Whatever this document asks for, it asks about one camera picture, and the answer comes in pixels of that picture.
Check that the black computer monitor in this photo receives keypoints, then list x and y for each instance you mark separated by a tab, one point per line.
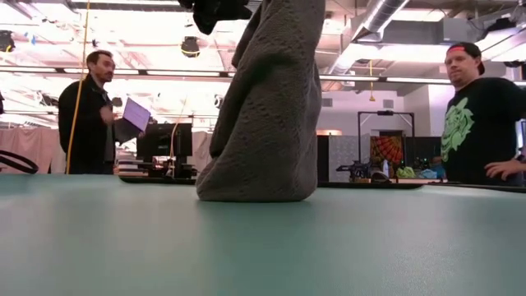
164	140

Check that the open laptop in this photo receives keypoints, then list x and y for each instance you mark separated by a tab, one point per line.
136	115

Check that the ceiling light strip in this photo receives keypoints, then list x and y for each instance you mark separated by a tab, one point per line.
411	80
181	73

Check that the black ceiling fixture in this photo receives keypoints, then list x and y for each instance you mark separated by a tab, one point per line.
6	41

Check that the silver round duct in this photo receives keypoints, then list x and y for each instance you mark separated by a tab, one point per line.
378	16

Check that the grey rectangular air duct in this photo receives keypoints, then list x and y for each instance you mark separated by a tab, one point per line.
427	32

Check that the green bundle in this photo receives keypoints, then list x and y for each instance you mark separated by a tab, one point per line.
406	172

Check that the grey waffle-weave towel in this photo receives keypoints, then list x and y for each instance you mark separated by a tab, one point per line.
267	123

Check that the pink curtain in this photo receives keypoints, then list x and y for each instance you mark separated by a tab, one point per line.
29	148

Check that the black ceiling lamp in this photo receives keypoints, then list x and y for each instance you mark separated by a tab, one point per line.
190	47

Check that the person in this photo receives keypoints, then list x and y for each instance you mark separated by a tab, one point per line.
481	135
86	131

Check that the orange patterned wall tapestry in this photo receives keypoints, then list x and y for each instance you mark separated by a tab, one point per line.
386	150

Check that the black metal frame stand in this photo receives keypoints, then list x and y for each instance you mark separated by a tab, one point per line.
385	112

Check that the small black background robot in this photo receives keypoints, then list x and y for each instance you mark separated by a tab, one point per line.
355	169

